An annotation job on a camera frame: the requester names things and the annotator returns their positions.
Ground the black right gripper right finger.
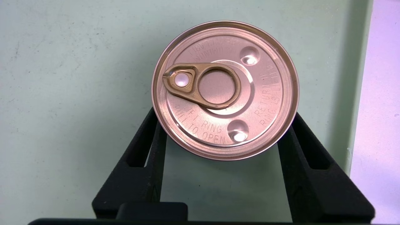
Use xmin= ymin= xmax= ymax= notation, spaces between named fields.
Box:
xmin=277 ymin=112 xmax=375 ymax=223

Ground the gold lid green label can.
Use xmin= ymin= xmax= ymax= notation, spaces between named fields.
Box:
xmin=152 ymin=20 xmax=300 ymax=162

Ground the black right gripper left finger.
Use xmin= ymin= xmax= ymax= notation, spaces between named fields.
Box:
xmin=92 ymin=108 xmax=188 ymax=219

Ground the light green plastic tray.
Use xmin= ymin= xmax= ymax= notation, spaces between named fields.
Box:
xmin=0 ymin=0 xmax=374 ymax=223

